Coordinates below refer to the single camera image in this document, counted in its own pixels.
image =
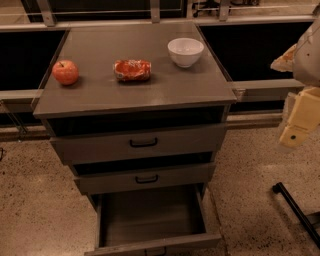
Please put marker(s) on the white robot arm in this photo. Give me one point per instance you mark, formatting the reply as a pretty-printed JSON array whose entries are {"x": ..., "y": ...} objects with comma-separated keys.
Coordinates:
[{"x": 303, "y": 60}]

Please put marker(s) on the grey middle drawer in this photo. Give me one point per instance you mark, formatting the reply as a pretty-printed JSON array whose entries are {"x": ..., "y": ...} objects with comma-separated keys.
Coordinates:
[{"x": 145, "y": 179}]

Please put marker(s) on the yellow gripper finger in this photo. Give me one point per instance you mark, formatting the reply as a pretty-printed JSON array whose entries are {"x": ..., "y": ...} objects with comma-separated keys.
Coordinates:
[
  {"x": 303, "y": 119},
  {"x": 284, "y": 63}
]

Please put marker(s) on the red apple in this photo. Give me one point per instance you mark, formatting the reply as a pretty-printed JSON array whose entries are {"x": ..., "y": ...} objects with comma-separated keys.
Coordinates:
[{"x": 65, "y": 72}]

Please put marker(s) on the grey top drawer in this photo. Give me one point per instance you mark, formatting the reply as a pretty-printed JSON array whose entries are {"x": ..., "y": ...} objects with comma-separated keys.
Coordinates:
[{"x": 127, "y": 145}]

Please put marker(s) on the metal railing frame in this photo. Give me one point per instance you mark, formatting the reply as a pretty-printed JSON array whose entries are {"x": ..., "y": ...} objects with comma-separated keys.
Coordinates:
[{"x": 33, "y": 48}]

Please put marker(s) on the black metal bar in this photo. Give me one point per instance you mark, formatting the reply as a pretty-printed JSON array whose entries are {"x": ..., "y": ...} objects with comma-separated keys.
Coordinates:
[{"x": 310, "y": 222}]

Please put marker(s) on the grey bottom drawer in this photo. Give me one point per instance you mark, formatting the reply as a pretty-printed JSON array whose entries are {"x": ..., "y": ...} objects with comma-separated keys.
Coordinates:
[{"x": 152, "y": 222}]

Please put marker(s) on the grey drawer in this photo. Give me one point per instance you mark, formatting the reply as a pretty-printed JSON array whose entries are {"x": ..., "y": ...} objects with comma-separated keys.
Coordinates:
[
  {"x": 152, "y": 222},
  {"x": 145, "y": 179},
  {"x": 127, "y": 145}
]

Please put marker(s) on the grey drawer cabinet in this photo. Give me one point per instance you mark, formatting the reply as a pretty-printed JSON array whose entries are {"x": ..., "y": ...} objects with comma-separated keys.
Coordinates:
[{"x": 99, "y": 103}]

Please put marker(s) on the white bowl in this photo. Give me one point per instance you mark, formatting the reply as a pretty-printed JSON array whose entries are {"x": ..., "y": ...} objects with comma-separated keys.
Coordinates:
[{"x": 185, "y": 52}]

